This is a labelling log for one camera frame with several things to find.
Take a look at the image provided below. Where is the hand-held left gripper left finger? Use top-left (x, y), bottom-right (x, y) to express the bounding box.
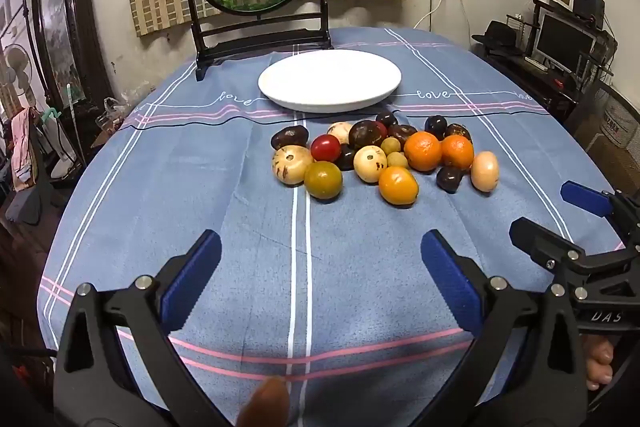
top-left (52, 229), bottom-right (233, 427)

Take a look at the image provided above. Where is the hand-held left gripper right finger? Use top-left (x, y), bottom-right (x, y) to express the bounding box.
top-left (410, 229), bottom-right (588, 427)

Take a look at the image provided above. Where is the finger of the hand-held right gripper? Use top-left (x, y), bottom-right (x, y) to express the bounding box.
top-left (509, 217), bottom-right (587, 271)
top-left (560, 180), bottom-right (632, 219)

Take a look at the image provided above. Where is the cream peach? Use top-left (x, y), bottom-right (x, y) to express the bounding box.
top-left (470, 151), bottom-right (500, 192)
top-left (327, 122), bottom-right (356, 145)

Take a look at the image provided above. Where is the yellow-orange citrus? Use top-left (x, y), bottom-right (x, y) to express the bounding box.
top-left (378, 166), bottom-right (420, 206)

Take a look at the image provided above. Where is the orange mandarin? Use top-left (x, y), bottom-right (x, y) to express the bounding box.
top-left (403, 131), bottom-right (443, 172)
top-left (440, 134), bottom-right (475, 171)

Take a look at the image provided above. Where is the cream speckled pear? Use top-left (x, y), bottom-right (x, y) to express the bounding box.
top-left (353, 145), bottom-right (388, 184)
top-left (271, 145), bottom-right (314, 186)

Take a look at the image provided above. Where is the green-yellow tomato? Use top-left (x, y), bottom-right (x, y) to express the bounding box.
top-left (304, 161), bottom-right (344, 200)

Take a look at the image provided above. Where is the white oval plate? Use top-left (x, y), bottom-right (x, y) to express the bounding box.
top-left (258, 49), bottom-right (402, 114)

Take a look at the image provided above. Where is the person's right hand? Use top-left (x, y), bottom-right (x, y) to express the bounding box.
top-left (582, 338), bottom-right (616, 392)

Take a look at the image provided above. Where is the person's left hand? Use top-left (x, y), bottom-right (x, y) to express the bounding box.
top-left (238, 376), bottom-right (291, 427)

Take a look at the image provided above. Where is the black mesh chair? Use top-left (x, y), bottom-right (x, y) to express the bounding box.
top-left (575, 79), bottom-right (640, 188)

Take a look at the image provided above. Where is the blue striped tablecloth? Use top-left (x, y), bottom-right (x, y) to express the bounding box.
top-left (42, 27), bottom-right (628, 427)

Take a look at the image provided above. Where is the dark computer desk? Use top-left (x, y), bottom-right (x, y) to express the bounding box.
top-left (470, 0), bottom-right (616, 122)

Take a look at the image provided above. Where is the computer monitor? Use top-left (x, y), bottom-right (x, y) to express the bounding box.
top-left (532, 9), bottom-right (598, 72)

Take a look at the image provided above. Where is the clear plastic bag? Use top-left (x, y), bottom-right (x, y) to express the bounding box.
top-left (95, 97), bottom-right (131, 132)

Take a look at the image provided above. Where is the black hat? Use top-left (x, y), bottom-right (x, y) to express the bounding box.
top-left (471, 21), bottom-right (521, 52)

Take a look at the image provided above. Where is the black speaker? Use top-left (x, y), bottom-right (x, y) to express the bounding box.
top-left (572, 0), bottom-right (606, 20)

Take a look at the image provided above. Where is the pink cloth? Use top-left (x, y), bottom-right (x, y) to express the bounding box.
top-left (11, 109), bottom-right (36, 192)

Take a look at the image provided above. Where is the white standing fan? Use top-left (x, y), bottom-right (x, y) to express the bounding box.
top-left (0, 44), bottom-right (83, 180)

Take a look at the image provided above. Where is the dark wood framed picture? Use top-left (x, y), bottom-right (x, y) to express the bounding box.
top-left (31, 0), bottom-right (116, 118)

